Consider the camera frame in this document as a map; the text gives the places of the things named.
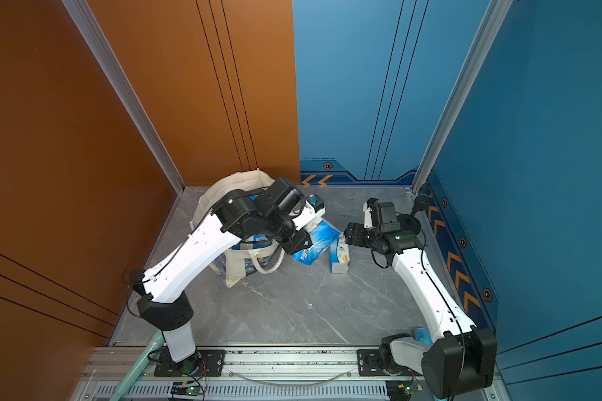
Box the circuit board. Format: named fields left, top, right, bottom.
left=169, top=381, right=206, bottom=400
left=386, top=381, right=423, bottom=401

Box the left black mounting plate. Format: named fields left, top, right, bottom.
left=149, top=348, right=226, bottom=379

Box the blue tissue pack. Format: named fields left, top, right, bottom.
left=292, top=220, right=340, bottom=266
left=330, top=233, right=350, bottom=274

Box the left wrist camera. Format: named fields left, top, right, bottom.
left=255, top=177, right=325, bottom=232

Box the black round stand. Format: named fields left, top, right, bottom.
left=396, top=194, right=430, bottom=235

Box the green hose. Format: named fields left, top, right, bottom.
left=108, top=330, right=167, bottom=401

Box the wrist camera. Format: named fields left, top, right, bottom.
left=363, top=198, right=401, bottom=232
left=255, top=177, right=325, bottom=232

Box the white vented grille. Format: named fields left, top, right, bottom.
left=122, top=381, right=389, bottom=400

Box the right circuit board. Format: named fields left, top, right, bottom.
left=386, top=381, right=423, bottom=401

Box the cream canvas bag blue print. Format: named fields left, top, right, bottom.
left=190, top=170, right=284, bottom=288

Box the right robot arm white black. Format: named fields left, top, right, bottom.
left=344, top=223, right=497, bottom=399

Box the left circuit board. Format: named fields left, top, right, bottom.
left=169, top=381, right=206, bottom=400

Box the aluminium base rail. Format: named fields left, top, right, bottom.
left=76, top=346, right=427, bottom=399

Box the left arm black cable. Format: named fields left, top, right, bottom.
left=124, top=184, right=272, bottom=322

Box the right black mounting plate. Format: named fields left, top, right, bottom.
left=356, top=349, right=421, bottom=379

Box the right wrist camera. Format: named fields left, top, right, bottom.
left=363, top=198, right=401, bottom=232

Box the black mounting plate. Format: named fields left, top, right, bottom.
left=356, top=349, right=421, bottom=379
left=149, top=348, right=226, bottom=379

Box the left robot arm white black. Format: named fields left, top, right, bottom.
left=130, top=180, right=325, bottom=363

